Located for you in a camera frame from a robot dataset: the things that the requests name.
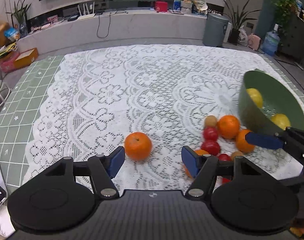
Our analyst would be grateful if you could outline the red box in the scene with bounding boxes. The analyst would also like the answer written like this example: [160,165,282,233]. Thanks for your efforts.
[155,1,169,12]

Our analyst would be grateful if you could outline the orange cardboard box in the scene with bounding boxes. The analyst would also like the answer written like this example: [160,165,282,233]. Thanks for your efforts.
[15,48,39,69]

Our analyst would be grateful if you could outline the long-leaf potted plant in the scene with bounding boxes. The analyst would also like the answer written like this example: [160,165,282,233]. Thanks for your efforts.
[221,0,260,45]

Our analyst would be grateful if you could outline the white television console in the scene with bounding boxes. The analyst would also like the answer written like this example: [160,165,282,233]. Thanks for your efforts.
[17,9,208,55]

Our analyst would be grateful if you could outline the thin-leaf plant in vase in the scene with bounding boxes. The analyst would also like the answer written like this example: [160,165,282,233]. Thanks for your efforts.
[6,0,34,38]

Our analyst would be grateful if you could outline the dark drawer cabinet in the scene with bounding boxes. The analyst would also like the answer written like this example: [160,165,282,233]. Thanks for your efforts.
[277,12,304,65]

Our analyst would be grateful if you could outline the white lace tablecloth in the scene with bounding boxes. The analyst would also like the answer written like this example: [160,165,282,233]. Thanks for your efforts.
[22,44,302,193]

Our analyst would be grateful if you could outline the black cable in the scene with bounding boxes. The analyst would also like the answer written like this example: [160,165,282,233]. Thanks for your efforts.
[96,10,111,39]

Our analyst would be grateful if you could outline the white router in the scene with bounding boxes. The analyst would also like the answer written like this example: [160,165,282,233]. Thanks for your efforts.
[77,2,96,20]

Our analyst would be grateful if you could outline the grey-green trash can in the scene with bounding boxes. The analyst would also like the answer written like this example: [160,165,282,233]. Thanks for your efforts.
[203,13,229,47]

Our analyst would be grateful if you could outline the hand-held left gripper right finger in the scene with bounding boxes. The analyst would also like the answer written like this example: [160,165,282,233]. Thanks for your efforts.
[181,145,262,198]

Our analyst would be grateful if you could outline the blue snack bag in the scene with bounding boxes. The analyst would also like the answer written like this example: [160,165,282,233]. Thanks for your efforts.
[3,27,20,42]

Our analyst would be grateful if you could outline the pink box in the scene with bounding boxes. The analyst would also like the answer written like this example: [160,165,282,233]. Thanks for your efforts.
[0,52,20,73]

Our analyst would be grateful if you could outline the pink bag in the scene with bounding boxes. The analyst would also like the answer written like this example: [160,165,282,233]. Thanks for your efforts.
[247,34,261,50]

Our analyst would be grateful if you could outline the bushy green potted plant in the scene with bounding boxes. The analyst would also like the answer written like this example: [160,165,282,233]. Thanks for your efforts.
[270,0,299,30]

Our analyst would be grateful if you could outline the yellow lemon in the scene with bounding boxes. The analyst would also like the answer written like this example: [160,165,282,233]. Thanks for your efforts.
[270,113,291,131]
[245,88,264,109]

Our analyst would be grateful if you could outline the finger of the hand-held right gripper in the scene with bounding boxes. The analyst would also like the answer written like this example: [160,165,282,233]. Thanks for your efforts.
[245,132,286,151]

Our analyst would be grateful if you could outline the green plastic bowl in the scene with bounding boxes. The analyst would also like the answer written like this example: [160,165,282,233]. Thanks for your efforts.
[237,69,304,135]

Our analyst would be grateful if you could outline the orange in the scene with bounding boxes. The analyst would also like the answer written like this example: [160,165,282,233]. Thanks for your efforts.
[184,149,210,179]
[217,115,240,140]
[235,129,256,154]
[124,132,153,161]

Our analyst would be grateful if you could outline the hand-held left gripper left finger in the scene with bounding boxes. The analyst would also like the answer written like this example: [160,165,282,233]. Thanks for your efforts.
[42,145,126,197]

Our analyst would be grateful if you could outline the white plastic bag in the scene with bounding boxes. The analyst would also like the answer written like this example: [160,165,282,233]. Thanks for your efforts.
[238,26,249,47]

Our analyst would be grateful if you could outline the blue water jug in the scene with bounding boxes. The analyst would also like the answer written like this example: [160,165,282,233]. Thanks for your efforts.
[261,24,280,57]

